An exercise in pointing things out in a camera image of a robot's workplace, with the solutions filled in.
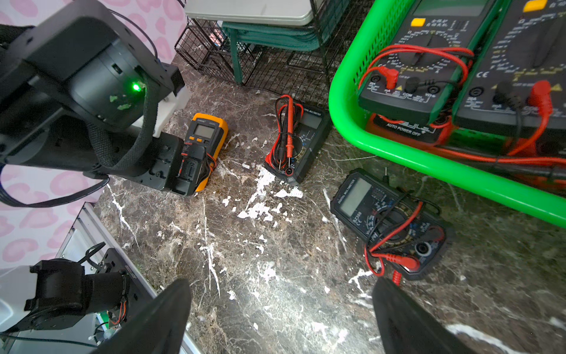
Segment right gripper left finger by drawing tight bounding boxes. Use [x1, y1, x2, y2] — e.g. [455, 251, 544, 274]
[94, 279, 192, 354]

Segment yellow multimeter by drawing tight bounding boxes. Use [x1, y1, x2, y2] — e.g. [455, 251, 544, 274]
[178, 113, 228, 195]

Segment black multimeter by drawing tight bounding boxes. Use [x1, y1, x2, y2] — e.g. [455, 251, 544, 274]
[264, 94, 333, 187]

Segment green plastic basket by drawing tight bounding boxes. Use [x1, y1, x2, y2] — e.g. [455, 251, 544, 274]
[328, 1, 565, 227]

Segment red multimeter front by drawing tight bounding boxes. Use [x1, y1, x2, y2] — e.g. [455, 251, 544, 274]
[366, 114, 565, 193]

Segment green multimeter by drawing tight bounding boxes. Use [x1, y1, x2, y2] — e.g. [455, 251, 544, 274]
[453, 1, 565, 140]

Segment small dark multimeter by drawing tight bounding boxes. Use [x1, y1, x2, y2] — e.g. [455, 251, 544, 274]
[330, 168, 455, 285]

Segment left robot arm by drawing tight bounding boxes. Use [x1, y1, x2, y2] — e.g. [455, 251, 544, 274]
[1, 1, 206, 209]

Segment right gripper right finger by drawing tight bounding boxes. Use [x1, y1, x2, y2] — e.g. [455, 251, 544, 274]
[372, 279, 473, 353]

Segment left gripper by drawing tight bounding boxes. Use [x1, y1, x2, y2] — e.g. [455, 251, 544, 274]
[132, 134, 206, 196]

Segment black wire mesh rack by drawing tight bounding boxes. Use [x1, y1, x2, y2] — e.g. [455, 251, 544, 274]
[175, 1, 374, 106]

